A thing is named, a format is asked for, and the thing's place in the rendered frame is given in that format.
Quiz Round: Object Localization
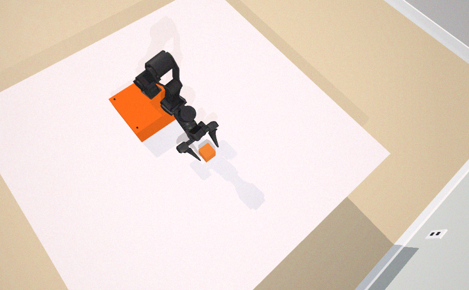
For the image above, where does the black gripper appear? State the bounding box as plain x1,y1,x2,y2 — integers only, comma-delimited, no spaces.
176,120,219,161

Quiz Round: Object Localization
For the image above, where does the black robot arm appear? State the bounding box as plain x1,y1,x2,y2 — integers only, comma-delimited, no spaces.
133,50,207,141

